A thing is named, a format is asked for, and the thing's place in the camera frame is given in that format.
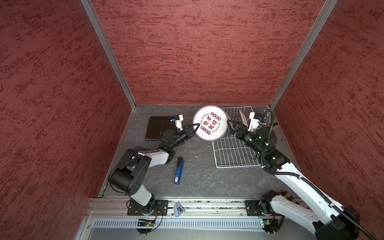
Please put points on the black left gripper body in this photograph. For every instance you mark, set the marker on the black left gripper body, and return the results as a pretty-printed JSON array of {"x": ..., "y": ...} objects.
[{"x": 184, "y": 135}]

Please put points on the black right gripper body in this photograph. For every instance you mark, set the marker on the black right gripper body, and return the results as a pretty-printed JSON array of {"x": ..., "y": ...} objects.
[{"x": 249, "y": 137}]

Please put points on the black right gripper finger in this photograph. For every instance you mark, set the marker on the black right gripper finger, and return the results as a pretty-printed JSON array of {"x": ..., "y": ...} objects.
[
  {"x": 232, "y": 123},
  {"x": 238, "y": 133}
]

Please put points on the white round plate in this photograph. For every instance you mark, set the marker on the white round plate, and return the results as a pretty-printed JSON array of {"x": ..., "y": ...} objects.
[
  {"x": 243, "y": 118},
  {"x": 213, "y": 123}
]

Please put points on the dark square plate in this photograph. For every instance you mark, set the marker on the dark square plate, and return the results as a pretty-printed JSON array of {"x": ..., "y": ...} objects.
[{"x": 157, "y": 125}]

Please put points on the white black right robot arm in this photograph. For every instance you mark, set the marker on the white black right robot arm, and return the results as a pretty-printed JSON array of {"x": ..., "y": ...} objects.
[{"x": 324, "y": 217}]

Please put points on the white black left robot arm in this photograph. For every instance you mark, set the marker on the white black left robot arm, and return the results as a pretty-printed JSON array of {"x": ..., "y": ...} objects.
[{"x": 129, "y": 172}]

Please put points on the pens in cup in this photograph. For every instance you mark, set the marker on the pens in cup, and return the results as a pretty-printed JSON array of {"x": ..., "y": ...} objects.
[{"x": 269, "y": 118}]

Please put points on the blue black stapler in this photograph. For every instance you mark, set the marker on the blue black stapler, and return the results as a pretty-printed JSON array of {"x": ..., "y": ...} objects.
[{"x": 179, "y": 171}]

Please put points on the blue white clip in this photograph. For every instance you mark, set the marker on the blue white clip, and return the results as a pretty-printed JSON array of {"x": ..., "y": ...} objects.
[{"x": 178, "y": 209}]

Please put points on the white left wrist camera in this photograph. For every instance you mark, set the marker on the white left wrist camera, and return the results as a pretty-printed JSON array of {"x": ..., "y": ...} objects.
[{"x": 178, "y": 119}]

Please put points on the white wire dish rack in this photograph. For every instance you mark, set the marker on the white wire dish rack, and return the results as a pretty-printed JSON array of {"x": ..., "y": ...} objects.
[{"x": 229, "y": 152}]

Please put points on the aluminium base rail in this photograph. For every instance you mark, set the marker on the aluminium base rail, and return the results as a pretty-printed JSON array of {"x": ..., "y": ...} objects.
[{"x": 200, "y": 214}]

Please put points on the aluminium right corner post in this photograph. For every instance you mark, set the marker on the aluminium right corner post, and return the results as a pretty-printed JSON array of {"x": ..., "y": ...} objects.
[{"x": 317, "y": 26}]

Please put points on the aluminium corner post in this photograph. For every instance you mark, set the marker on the aluminium corner post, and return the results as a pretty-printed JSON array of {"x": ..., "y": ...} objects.
[
  {"x": 97, "y": 26},
  {"x": 317, "y": 26}
]

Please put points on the aluminium left corner post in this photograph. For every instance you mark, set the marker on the aluminium left corner post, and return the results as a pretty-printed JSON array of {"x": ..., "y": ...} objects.
[{"x": 97, "y": 26}]

